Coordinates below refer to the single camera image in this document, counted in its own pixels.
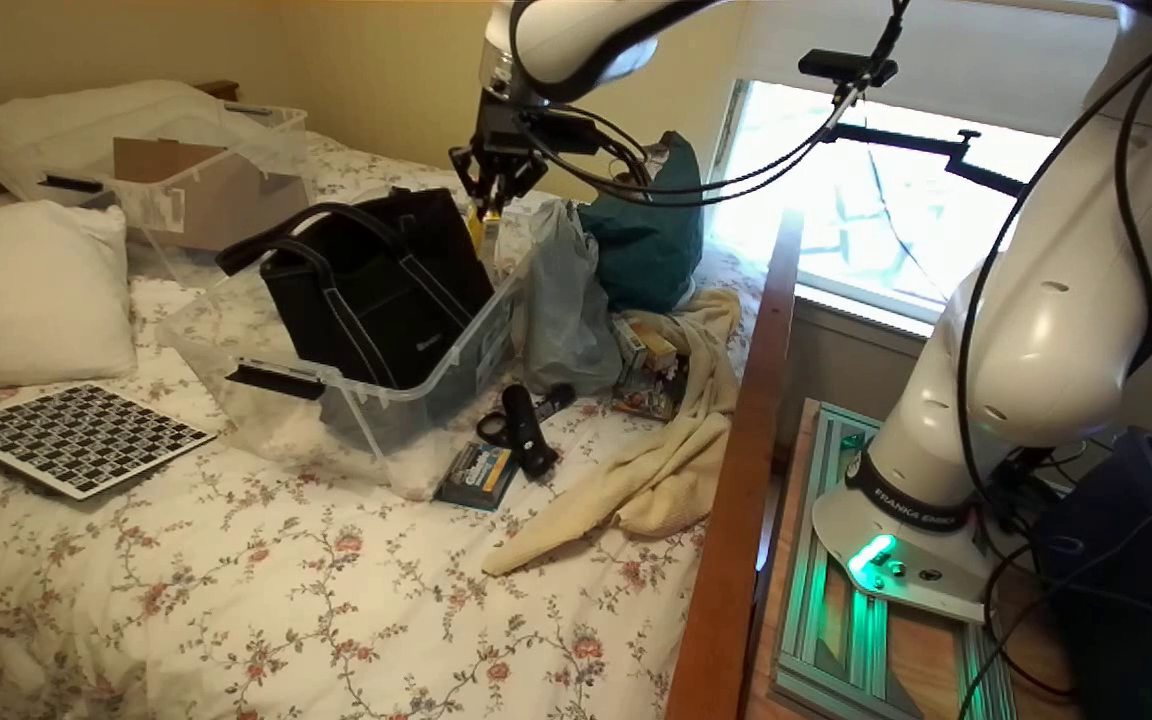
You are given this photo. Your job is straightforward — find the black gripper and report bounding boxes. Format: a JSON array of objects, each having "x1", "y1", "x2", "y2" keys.
[{"x1": 448, "y1": 93, "x2": 552, "y2": 215}]

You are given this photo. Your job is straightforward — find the yellow wart remover packet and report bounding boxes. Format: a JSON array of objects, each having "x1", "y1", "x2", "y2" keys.
[{"x1": 467, "y1": 213, "x2": 501, "y2": 258}]

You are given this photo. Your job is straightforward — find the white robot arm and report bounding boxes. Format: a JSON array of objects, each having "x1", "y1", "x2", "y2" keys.
[{"x1": 452, "y1": 0, "x2": 1152, "y2": 623}]

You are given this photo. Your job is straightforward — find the teal cloth bag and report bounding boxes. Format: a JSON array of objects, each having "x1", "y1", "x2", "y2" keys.
[{"x1": 575, "y1": 127, "x2": 708, "y2": 318}]

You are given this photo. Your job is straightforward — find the black hand bag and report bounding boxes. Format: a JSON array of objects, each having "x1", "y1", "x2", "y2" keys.
[{"x1": 215, "y1": 188, "x2": 491, "y2": 386}]

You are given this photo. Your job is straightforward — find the grey plastic bag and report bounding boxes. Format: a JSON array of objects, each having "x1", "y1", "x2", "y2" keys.
[{"x1": 510, "y1": 198, "x2": 619, "y2": 396}]

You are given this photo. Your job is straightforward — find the clear plastic storage bin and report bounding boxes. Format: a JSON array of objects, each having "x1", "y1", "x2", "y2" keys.
[{"x1": 224, "y1": 254, "x2": 530, "y2": 462}]

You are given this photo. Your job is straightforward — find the clear bin with cardboard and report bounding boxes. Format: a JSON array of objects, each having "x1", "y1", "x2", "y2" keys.
[{"x1": 113, "y1": 135, "x2": 306, "y2": 253}]

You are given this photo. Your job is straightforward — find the orange razor package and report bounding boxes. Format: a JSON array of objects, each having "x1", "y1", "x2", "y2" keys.
[{"x1": 610, "y1": 318, "x2": 689, "y2": 420}]

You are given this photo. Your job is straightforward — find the black electric shaver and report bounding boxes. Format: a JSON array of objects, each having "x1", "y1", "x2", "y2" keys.
[{"x1": 474, "y1": 385, "x2": 575, "y2": 479}]

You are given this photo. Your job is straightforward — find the blue Gillette razor box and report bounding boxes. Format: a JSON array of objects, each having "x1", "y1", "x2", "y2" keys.
[{"x1": 437, "y1": 444, "x2": 514, "y2": 510}]

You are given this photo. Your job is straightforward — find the cream knit towel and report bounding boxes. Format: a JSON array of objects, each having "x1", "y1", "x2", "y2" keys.
[{"x1": 482, "y1": 287, "x2": 738, "y2": 574}]

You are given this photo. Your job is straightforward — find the floral bed sheet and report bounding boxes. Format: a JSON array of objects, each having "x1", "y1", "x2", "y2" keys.
[{"x1": 0, "y1": 337, "x2": 702, "y2": 720}]

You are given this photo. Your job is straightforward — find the white pillow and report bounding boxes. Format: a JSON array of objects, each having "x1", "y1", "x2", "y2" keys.
[{"x1": 0, "y1": 198, "x2": 137, "y2": 385}]

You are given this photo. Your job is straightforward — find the black white calibration board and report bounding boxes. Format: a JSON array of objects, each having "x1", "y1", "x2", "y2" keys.
[{"x1": 0, "y1": 385, "x2": 206, "y2": 501}]

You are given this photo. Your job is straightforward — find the wooden bed footboard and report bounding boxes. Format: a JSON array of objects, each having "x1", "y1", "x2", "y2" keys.
[{"x1": 664, "y1": 213, "x2": 800, "y2": 720}]

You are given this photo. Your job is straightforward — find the dark blue box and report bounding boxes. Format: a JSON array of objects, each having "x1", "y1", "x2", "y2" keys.
[{"x1": 1031, "y1": 432, "x2": 1152, "y2": 720}]

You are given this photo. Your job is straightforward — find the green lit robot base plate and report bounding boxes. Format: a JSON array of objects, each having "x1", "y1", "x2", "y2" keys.
[{"x1": 766, "y1": 405, "x2": 1018, "y2": 720}]

